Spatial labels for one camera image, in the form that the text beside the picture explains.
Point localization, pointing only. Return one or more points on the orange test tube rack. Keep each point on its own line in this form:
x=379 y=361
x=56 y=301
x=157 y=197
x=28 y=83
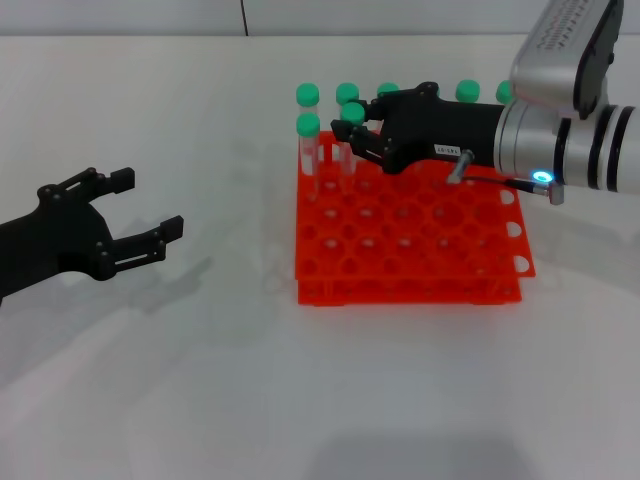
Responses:
x=380 y=230

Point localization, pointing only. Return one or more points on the green-capped clear test tube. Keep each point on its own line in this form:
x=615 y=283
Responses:
x=467 y=90
x=352 y=112
x=386 y=89
x=347 y=92
x=307 y=94
x=307 y=125
x=503 y=92

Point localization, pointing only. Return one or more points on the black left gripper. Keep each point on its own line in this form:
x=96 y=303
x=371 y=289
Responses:
x=55 y=240

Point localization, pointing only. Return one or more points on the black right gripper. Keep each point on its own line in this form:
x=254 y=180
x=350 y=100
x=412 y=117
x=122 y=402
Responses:
x=435 y=127

